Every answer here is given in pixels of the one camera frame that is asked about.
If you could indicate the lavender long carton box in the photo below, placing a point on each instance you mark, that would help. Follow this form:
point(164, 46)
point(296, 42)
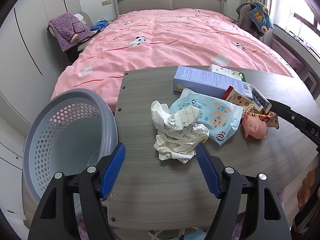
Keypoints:
point(208, 83)

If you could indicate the written paper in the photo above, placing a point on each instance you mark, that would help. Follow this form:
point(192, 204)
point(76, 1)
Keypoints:
point(178, 134)

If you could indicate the blue denim bear jacket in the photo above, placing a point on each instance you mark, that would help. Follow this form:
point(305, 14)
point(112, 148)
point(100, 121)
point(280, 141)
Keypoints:
point(259, 15)

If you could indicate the pink bed duvet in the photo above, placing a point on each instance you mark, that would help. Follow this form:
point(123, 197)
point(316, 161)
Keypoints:
point(164, 38)

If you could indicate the grey chair left of bed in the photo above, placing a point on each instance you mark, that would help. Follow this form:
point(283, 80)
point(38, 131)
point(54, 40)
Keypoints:
point(74, 52)

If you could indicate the grey perforated trash basket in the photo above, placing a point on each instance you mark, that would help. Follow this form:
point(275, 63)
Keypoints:
point(71, 133)

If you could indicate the green white small box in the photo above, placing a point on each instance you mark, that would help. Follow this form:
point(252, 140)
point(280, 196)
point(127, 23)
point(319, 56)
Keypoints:
point(227, 72)

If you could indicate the blue baby wipes pack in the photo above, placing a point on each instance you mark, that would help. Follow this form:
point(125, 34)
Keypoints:
point(221, 117)

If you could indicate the purple knitted blanket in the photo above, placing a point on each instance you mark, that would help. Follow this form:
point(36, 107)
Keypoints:
point(69, 31)

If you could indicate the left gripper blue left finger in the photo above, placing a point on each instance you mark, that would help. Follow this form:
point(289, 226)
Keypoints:
point(55, 215)

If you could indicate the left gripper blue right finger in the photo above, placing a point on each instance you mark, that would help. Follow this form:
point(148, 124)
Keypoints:
point(264, 216)

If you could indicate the pink pig toy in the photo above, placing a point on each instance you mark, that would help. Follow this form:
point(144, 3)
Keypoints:
point(254, 127)

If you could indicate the blue bag on nightstand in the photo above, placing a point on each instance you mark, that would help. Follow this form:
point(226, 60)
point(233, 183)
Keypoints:
point(100, 25)

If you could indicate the white wardrobe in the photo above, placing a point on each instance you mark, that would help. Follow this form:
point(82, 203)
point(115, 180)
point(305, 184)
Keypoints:
point(31, 58)

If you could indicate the small dark card packet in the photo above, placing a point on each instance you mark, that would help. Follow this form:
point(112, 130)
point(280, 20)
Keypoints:
point(261, 102)

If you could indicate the red white snack wrapper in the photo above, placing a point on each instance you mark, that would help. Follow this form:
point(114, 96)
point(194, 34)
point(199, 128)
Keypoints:
point(250, 108)

